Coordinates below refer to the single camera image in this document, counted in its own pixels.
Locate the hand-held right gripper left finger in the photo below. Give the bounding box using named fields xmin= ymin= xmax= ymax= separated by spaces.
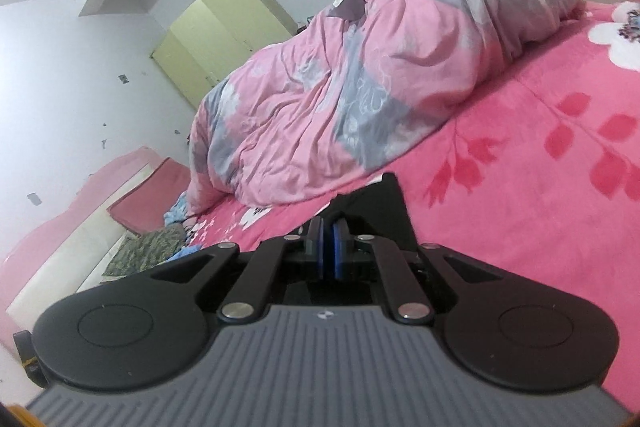
xmin=148 ymin=217 xmax=331 ymax=324

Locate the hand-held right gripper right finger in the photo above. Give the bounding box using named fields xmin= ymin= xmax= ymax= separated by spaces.
xmin=329 ymin=218 xmax=506 ymax=324

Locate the black printed t-shirt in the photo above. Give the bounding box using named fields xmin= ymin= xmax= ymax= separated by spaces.
xmin=286 ymin=172 xmax=419 ymax=308

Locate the light blue floral cloth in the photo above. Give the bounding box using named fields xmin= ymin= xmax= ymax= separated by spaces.
xmin=161 ymin=198 xmax=192 ymax=229

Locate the green leaf-print pillow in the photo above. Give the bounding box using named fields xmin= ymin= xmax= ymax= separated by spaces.
xmin=101 ymin=221 xmax=189 ymax=281

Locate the pink pillow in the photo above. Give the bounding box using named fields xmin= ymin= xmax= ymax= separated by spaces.
xmin=106 ymin=156 xmax=194 ymax=236

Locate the pink floral bed blanket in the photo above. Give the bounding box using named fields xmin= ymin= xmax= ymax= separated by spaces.
xmin=164 ymin=0 xmax=640 ymax=324

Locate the pink grey floral duvet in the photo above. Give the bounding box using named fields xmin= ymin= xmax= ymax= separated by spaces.
xmin=186 ymin=0 xmax=577 ymax=208

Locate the pale yellow wardrobe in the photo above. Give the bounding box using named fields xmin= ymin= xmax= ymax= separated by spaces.
xmin=151 ymin=0 xmax=299 ymax=111

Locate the pink white bed headboard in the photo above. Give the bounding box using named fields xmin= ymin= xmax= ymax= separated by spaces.
xmin=0 ymin=146 xmax=167 ymax=334

